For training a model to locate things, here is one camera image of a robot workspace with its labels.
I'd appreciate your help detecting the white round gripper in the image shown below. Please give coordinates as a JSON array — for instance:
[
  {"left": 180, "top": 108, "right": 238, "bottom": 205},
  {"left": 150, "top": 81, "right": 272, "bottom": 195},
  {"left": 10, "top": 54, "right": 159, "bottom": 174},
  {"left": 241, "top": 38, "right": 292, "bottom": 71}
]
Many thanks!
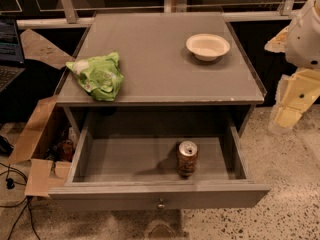
[{"left": 264, "top": 0, "right": 320, "bottom": 134}]

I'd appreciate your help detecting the orange soda can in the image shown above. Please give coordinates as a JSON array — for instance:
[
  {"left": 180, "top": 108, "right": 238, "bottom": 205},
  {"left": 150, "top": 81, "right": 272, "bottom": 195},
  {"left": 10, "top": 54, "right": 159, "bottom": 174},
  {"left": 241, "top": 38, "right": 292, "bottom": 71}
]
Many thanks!
[{"left": 177, "top": 141, "right": 198, "bottom": 177}]

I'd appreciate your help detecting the grey cabinet with counter top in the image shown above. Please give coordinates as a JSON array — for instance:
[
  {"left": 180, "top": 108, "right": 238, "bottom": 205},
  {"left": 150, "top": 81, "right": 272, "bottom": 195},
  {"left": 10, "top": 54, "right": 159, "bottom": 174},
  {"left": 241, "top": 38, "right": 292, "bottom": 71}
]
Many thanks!
[{"left": 54, "top": 11, "right": 268, "bottom": 138}]

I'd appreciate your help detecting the open grey top drawer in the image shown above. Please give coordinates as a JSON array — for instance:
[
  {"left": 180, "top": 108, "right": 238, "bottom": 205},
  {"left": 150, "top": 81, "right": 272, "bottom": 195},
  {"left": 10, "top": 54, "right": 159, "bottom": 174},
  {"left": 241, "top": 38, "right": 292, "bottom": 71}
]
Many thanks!
[{"left": 49, "top": 124, "right": 270, "bottom": 211}]

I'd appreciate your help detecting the metal drawer knob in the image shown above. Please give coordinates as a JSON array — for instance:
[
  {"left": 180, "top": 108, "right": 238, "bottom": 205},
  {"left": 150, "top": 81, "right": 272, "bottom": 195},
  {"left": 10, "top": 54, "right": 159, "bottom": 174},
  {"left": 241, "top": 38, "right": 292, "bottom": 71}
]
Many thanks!
[{"left": 157, "top": 198, "right": 166, "bottom": 210}]

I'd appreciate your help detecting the white paper bowl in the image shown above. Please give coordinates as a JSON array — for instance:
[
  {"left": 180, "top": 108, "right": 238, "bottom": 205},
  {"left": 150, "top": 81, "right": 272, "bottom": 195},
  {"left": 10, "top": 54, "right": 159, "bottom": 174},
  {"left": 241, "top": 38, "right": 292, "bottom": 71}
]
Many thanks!
[{"left": 186, "top": 34, "right": 230, "bottom": 62}]

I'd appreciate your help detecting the green chip bag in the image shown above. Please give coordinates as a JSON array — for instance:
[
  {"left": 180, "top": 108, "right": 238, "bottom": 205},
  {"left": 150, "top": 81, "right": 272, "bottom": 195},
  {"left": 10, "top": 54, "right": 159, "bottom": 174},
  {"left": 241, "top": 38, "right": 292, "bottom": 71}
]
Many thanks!
[{"left": 66, "top": 52, "right": 124, "bottom": 101}]

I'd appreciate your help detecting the open cardboard box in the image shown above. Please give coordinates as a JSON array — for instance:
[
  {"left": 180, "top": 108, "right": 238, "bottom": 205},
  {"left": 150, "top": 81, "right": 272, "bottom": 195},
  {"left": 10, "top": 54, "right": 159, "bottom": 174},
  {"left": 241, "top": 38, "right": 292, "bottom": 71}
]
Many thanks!
[{"left": 8, "top": 95, "right": 71, "bottom": 197}]

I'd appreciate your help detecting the brown cardboard sheet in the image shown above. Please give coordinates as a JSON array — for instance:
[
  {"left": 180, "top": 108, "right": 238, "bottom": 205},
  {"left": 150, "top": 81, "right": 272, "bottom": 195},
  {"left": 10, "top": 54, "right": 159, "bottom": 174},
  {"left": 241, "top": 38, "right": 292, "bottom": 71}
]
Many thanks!
[{"left": 20, "top": 29, "right": 74, "bottom": 70}]

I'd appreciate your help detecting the laptop computer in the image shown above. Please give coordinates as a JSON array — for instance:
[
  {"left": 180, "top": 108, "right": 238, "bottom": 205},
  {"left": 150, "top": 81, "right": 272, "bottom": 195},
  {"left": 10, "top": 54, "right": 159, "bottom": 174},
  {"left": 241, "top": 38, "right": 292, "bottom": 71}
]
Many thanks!
[{"left": 0, "top": 15, "right": 25, "bottom": 92}]

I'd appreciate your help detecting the metal railing frame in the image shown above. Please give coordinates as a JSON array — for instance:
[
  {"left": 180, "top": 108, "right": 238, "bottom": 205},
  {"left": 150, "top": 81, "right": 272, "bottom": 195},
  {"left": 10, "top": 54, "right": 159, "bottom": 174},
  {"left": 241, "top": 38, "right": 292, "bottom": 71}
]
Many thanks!
[{"left": 0, "top": 0, "right": 307, "bottom": 29}]

